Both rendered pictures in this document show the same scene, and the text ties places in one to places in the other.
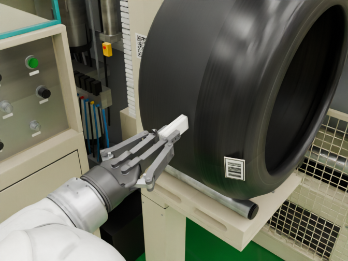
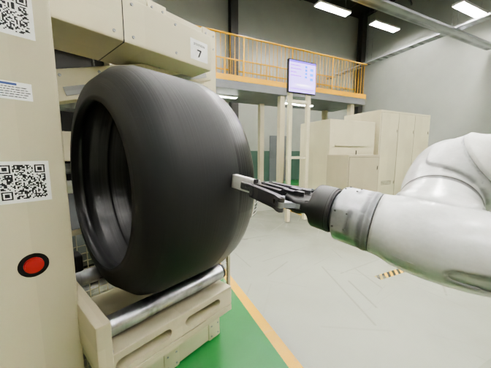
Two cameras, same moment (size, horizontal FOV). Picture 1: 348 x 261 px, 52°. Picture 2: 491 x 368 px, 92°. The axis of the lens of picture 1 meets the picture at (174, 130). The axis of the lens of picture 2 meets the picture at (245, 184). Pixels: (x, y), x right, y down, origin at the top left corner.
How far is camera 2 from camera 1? 83 cm
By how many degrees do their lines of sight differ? 86
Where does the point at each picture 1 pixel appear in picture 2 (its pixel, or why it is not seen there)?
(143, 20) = (16, 138)
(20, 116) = not seen: outside the picture
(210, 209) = (201, 301)
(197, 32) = (207, 109)
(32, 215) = (417, 189)
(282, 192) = not seen: hidden behind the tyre
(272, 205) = not seen: hidden behind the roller
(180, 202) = (168, 337)
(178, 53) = (206, 126)
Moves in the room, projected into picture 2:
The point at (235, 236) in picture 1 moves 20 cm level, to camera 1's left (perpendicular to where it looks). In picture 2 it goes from (226, 299) to (219, 354)
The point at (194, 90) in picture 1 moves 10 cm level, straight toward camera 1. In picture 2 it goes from (232, 150) to (276, 150)
